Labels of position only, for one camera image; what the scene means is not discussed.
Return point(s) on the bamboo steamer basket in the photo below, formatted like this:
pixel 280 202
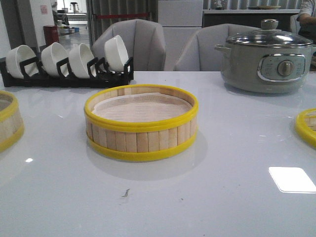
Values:
pixel 11 122
pixel 141 141

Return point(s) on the bamboo steamer lid yellow rim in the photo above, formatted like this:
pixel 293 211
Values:
pixel 305 126

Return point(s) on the white paper steamer liner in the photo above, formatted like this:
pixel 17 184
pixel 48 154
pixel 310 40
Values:
pixel 145 107

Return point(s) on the black dish rack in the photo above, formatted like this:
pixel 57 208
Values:
pixel 98 69

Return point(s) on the grey chair right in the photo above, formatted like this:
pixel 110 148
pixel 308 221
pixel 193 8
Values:
pixel 199 54

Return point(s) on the grey chair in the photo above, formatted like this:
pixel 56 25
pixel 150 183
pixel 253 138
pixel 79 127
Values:
pixel 144 41
pixel 199 54

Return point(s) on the grey chair left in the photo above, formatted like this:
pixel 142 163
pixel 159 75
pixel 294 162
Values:
pixel 144 41

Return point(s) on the white bowl right upright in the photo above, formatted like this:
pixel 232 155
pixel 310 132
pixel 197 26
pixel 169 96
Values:
pixel 116 53

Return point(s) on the white cabinet background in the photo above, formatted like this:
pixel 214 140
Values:
pixel 179 19

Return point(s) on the grey electric cooking pot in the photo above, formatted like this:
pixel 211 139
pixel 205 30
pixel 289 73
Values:
pixel 265 69

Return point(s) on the red cylindrical bin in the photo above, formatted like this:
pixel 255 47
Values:
pixel 50 34

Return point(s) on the glass pot lid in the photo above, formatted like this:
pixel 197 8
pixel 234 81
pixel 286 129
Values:
pixel 270 36

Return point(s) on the white bowl far left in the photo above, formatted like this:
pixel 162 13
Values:
pixel 15 56

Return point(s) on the person in background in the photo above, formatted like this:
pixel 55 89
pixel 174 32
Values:
pixel 307 17

